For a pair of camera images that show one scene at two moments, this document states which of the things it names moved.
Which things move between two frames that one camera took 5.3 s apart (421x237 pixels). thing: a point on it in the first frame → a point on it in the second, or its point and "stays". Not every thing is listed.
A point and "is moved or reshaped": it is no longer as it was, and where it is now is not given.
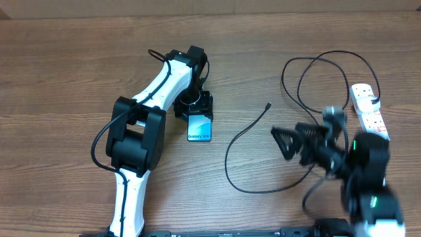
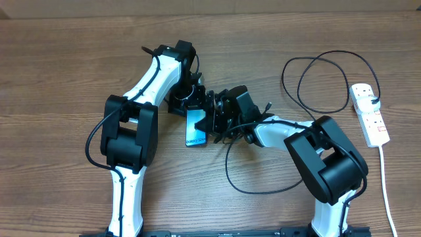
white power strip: [371, 122] stays
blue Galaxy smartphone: [199, 128] is moved or reshaped
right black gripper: [308, 141] → [214, 121]
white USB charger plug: [365, 104] stays
